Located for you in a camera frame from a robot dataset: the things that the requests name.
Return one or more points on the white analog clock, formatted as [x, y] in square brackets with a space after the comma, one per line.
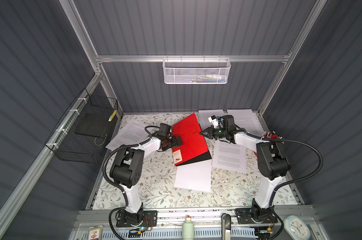
[296, 228]

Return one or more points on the red folder with black inside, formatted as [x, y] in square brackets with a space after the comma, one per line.
[194, 148]

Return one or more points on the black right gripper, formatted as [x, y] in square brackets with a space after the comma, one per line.
[210, 132]

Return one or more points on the red pen cup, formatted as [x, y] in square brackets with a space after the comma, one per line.
[269, 136]

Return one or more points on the silver handle at front rail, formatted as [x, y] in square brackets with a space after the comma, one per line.
[226, 226]

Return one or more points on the printed paper sheet under right arm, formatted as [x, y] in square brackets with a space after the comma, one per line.
[230, 157]

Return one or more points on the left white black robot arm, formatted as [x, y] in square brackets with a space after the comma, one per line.
[123, 167]

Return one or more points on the yellow marker in black basket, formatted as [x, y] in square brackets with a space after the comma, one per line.
[112, 115]

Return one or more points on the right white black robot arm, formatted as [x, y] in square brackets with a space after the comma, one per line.
[271, 161]

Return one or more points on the black wire side basket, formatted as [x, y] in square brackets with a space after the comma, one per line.
[85, 131]

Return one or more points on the white plastic bottle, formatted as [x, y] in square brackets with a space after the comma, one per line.
[188, 229]

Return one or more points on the blank white paper sheet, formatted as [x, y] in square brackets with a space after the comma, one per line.
[196, 176]

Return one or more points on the white wire wall basket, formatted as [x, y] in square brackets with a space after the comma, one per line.
[196, 71]

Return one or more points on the small card box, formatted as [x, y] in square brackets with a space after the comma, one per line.
[95, 233]

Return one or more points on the printed paper sheet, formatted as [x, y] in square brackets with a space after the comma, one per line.
[204, 116]
[248, 120]
[132, 133]

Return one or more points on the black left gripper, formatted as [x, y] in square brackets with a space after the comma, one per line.
[174, 144]

